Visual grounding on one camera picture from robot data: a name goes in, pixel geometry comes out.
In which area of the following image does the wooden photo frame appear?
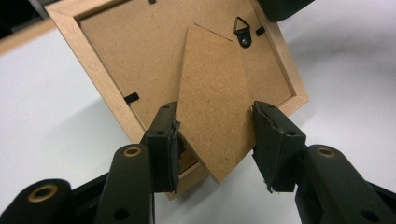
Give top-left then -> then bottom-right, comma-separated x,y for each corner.
45,0 -> 309,201

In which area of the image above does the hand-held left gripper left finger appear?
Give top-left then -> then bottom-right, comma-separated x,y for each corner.
92,101 -> 182,224

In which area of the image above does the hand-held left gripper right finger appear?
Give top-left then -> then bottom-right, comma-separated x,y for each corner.
251,100 -> 396,224

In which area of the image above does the wooden table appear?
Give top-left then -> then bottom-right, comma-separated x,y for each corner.
0,18 -> 58,58

